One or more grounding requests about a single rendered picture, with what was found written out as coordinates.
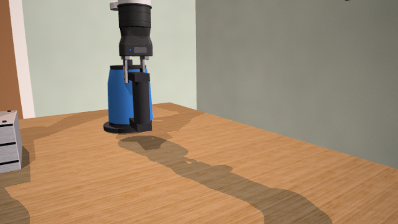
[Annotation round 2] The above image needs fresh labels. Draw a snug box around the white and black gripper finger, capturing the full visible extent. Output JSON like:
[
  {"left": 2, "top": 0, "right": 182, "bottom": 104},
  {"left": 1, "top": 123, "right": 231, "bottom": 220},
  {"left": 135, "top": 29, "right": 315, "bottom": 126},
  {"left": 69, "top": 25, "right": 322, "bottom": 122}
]
[
  {"left": 140, "top": 57, "right": 149, "bottom": 72},
  {"left": 121, "top": 56, "right": 130, "bottom": 83}
]

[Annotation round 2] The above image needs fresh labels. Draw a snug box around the black round disc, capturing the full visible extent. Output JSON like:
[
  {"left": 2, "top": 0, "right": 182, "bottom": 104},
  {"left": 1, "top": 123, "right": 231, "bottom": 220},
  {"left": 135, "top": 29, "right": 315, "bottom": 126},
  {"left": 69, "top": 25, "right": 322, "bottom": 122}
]
[{"left": 103, "top": 121, "right": 136, "bottom": 133}]

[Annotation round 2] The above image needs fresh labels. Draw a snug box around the blue kettle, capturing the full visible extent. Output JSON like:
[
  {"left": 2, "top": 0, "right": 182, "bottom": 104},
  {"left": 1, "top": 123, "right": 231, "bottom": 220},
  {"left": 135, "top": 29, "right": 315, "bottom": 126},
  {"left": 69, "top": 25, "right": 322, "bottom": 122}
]
[{"left": 108, "top": 59, "right": 153, "bottom": 133}]

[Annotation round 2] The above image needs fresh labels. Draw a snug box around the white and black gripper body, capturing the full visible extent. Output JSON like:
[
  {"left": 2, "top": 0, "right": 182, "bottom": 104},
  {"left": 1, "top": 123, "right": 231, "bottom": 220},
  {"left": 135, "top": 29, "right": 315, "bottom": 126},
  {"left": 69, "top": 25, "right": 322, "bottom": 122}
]
[{"left": 109, "top": 0, "right": 153, "bottom": 56}]

